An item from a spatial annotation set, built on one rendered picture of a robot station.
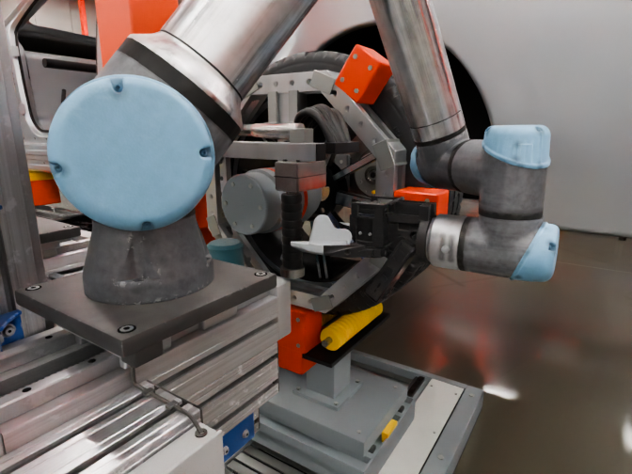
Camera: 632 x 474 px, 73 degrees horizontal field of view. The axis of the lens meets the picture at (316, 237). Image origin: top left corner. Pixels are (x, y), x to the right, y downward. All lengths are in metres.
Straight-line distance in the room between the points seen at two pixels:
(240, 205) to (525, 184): 0.56
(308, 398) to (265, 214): 0.67
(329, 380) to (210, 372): 0.75
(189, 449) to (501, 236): 0.41
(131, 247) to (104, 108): 0.20
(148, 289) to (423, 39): 0.45
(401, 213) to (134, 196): 0.40
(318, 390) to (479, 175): 0.93
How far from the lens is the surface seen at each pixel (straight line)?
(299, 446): 1.31
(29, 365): 0.57
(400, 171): 0.90
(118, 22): 1.38
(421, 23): 0.61
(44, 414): 0.48
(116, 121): 0.34
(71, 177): 0.35
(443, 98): 0.63
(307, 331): 1.07
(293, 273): 0.75
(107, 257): 0.51
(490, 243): 0.57
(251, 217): 0.88
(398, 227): 0.63
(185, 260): 0.51
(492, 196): 0.56
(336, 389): 1.33
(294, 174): 0.71
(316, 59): 1.05
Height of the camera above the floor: 1.00
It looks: 14 degrees down
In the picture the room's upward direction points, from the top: straight up
